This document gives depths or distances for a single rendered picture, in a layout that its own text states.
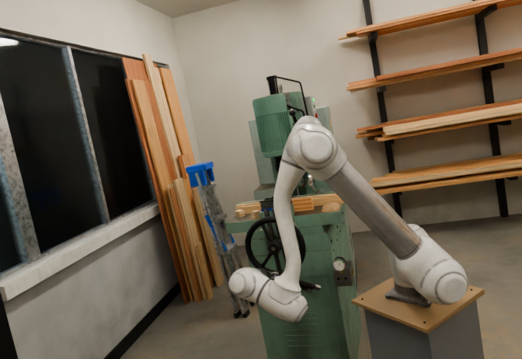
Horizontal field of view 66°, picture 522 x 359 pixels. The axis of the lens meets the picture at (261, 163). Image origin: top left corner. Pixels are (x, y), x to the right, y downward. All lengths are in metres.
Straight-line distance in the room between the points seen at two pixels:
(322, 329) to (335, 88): 2.79
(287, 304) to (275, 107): 1.00
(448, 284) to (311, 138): 0.62
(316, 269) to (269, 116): 0.80
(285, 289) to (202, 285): 2.16
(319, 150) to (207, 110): 3.53
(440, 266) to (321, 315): 0.92
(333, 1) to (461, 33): 1.29
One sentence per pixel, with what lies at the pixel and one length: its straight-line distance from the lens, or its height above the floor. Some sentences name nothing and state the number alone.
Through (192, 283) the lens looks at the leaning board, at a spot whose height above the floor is 0.16.
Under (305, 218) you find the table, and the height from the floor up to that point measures 0.88.
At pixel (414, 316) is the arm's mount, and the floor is 0.62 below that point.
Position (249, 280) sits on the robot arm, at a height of 0.85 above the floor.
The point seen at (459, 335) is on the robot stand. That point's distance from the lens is 1.76.
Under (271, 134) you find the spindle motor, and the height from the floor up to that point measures 1.31.
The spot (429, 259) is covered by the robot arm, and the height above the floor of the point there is 0.86.
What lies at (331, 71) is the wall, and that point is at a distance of 4.40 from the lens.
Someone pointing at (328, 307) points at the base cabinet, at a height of 0.42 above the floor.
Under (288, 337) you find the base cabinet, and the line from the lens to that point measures 2.30.
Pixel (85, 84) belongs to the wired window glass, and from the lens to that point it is 3.26.
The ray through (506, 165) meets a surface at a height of 0.61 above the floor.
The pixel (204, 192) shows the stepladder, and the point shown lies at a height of 0.96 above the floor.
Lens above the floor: 1.39
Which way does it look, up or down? 6 degrees down
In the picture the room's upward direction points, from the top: 11 degrees counter-clockwise
